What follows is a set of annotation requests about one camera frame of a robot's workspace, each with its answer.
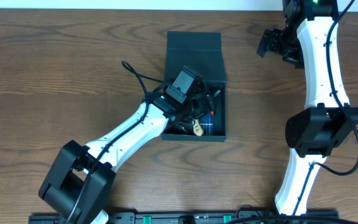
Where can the orange scraper wooden handle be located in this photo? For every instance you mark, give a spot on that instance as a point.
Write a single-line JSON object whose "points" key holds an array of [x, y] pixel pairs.
{"points": [[197, 129]]}

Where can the small black claw hammer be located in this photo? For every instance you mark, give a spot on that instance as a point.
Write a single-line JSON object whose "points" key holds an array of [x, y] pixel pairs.
{"points": [[187, 127]]}

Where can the black open gift box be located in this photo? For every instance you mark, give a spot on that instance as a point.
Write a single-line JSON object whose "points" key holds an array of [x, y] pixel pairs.
{"points": [[202, 52]]}

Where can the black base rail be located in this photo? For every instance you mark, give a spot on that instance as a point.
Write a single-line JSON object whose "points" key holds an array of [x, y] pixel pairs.
{"points": [[175, 218]]}

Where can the precision screwdriver set case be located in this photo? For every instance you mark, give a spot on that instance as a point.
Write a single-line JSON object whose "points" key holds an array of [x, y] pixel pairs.
{"points": [[207, 124]]}

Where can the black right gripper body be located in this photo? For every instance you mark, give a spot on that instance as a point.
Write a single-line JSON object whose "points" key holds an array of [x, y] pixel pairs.
{"points": [[287, 43]]}

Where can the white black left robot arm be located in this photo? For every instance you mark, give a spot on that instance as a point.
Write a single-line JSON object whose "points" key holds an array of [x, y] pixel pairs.
{"points": [[79, 181]]}

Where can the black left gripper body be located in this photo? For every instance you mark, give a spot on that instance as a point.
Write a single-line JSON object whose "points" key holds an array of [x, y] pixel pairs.
{"points": [[197, 106]]}

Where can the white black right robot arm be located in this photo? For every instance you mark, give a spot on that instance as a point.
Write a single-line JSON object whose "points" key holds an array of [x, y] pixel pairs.
{"points": [[309, 41]]}

